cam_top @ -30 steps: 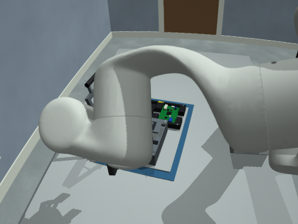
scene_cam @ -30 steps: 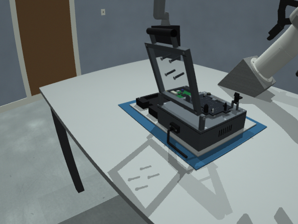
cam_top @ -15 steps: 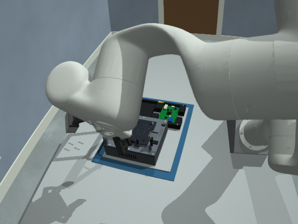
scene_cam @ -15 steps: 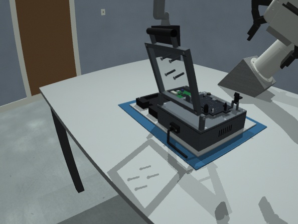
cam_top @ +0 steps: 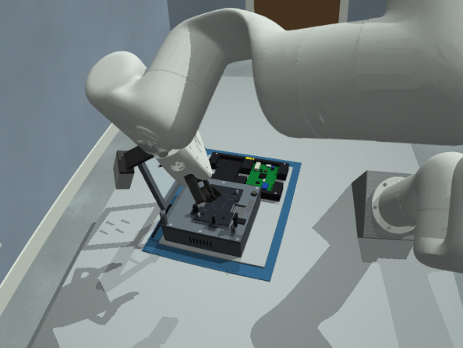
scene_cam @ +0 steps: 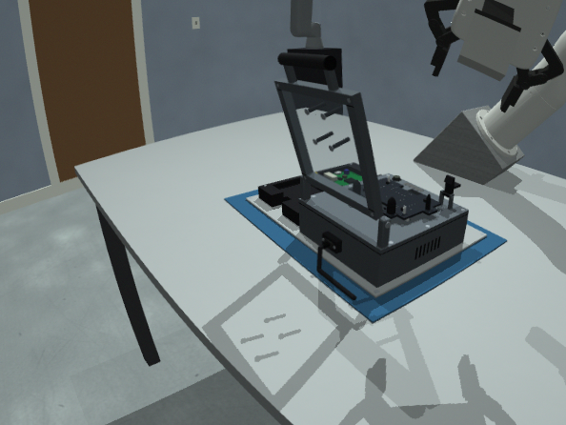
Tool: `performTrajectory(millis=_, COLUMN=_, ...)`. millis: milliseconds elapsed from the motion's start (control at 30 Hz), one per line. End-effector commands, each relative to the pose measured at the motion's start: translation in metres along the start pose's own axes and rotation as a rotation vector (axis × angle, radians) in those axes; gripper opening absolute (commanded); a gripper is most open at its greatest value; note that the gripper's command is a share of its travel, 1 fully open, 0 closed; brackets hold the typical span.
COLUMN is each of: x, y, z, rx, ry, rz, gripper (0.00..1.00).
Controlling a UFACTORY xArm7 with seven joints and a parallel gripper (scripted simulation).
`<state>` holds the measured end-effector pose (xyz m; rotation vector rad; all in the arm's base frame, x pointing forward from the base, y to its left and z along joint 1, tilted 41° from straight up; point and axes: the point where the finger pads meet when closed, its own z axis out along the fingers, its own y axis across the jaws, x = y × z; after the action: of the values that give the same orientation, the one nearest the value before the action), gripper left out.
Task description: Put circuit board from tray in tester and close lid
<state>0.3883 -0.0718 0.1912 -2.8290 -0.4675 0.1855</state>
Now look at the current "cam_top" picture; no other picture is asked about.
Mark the green circuit board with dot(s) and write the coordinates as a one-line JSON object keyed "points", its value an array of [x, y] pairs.
{"points": [[263, 175]]}

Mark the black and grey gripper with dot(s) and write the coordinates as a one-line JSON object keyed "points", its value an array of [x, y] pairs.
{"points": [[189, 166]]}

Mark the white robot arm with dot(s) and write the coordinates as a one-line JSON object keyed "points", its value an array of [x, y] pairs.
{"points": [[397, 78]]}

